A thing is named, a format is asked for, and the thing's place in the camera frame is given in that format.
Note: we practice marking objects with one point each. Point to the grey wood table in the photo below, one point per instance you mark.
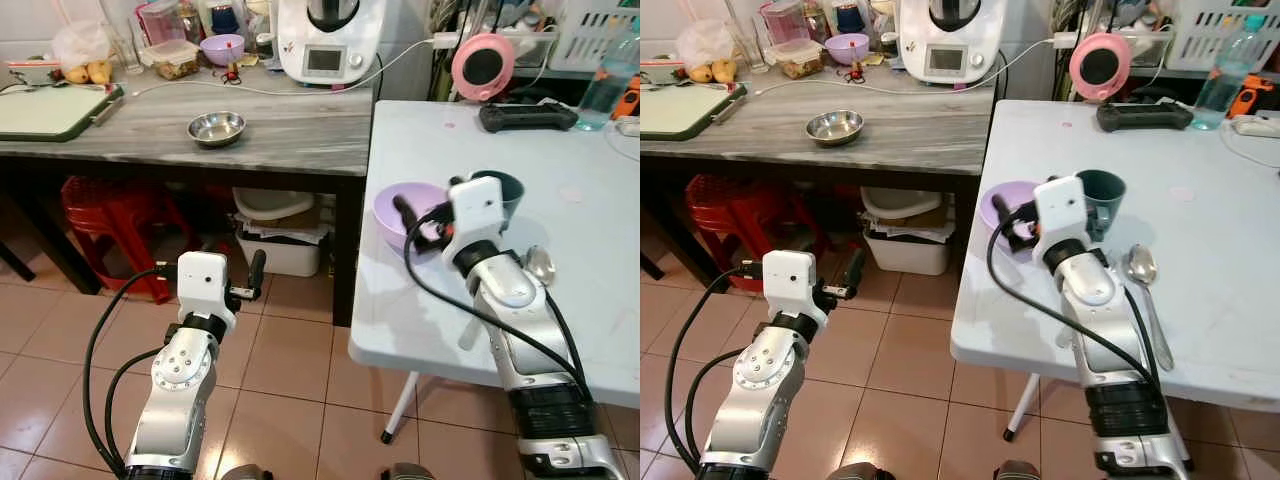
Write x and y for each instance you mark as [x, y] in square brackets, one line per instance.
[300, 135]
[920, 135]

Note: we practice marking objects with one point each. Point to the clear plastic bag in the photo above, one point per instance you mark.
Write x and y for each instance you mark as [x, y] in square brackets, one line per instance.
[80, 42]
[705, 42]

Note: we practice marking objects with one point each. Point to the clear plastic water bottle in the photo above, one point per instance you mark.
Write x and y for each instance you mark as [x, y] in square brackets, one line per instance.
[605, 90]
[1225, 85]

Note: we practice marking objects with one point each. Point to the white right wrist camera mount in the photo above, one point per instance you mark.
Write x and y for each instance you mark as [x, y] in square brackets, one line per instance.
[1060, 205]
[475, 205]

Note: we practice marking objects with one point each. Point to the orange and black tool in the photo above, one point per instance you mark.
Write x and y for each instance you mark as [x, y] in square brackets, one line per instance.
[1252, 97]
[628, 100]

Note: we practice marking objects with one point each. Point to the small purple bowl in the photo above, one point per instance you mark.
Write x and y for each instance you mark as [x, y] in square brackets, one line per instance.
[847, 48]
[222, 50]

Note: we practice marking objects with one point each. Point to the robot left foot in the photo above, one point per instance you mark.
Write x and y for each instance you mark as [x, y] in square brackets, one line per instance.
[245, 473]
[860, 472]

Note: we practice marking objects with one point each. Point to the white remote control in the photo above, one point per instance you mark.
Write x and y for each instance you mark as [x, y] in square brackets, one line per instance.
[1255, 125]
[628, 126]

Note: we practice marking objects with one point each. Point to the white table leg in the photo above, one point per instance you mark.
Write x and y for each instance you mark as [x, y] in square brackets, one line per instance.
[400, 405]
[1022, 405]

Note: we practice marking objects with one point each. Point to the red plastic stool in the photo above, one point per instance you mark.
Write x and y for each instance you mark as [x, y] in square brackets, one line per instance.
[110, 225]
[730, 220]

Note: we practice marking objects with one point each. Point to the white kitchen cooking machine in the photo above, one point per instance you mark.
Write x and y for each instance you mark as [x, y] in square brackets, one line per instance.
[950, 40]
[330, 40]

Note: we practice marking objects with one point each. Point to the clear food container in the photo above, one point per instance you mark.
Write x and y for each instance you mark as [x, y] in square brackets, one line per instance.
[172, 62]
[797, 60]

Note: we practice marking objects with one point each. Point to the black game controller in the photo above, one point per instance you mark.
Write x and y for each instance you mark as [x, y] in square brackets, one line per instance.
[527, 116]
[1144, 116]

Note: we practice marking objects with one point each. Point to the pink measuring jug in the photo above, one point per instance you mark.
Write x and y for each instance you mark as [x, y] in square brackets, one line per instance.
[785, 20]
[160, 22]

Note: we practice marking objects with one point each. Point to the white storage bin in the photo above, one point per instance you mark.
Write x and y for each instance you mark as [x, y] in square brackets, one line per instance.
[285, 250]
[905, 250]

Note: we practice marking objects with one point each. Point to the large purple plastic bowl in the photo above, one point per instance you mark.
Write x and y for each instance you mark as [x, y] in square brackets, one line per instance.
[388, 222]
[990, 225]

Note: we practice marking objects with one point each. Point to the white plastic basket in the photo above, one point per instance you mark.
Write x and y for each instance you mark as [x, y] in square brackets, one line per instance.
[1215, 35]
[590, 35]

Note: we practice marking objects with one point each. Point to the white folding table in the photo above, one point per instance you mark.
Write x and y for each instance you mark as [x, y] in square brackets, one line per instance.
[590, 260]
[1220, 270]

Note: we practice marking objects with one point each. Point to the green rimmed cutting board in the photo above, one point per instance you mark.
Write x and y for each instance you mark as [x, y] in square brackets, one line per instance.
[685, 110]
[50, 112]

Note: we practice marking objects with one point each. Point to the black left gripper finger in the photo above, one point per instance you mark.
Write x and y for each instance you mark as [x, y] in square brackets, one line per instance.
[258, 272]
[855, 272]

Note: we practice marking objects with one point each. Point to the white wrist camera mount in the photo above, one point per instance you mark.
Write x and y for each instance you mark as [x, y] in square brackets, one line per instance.
[475, 205]
[793, 283]
[1060, 205]
[205, 285]

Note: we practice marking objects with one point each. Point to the small steel bowl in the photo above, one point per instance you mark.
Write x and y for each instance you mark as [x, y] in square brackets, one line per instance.
[216, 128]
[836, 127]

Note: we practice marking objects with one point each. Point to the dark green plastic cup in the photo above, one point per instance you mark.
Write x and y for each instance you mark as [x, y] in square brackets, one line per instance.
[508, 195]
[1105, 200]

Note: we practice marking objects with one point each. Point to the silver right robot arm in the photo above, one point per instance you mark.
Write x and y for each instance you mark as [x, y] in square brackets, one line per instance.
[1090, 285]
[510, 285]

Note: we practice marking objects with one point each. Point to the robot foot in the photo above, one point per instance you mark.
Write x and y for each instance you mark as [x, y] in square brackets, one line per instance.
[245, 473]
[410, 472]
[860, 472]
[1020, 471]

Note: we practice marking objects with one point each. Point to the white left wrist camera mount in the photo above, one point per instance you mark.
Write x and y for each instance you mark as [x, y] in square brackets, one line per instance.
[793, 283]
[205, 285]

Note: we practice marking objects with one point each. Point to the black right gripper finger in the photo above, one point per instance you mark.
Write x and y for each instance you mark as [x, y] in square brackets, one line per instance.
[406, 211]
[1001, 206]

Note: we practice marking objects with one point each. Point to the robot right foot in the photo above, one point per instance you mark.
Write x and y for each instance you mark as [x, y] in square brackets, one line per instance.
[410, 472]
[1020, 471]

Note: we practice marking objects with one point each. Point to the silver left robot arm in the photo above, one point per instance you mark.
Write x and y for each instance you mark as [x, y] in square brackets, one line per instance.
[755, 390]
[175, 390]

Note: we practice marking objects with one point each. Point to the yellow pear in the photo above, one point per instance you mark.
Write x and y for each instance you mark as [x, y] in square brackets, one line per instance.
[100, 71]
[701, 72]
[76, 73]
[724, 70]

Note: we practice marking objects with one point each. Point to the steel spoon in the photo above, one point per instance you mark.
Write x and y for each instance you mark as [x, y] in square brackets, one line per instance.
[1140, 265]
[540, 266]

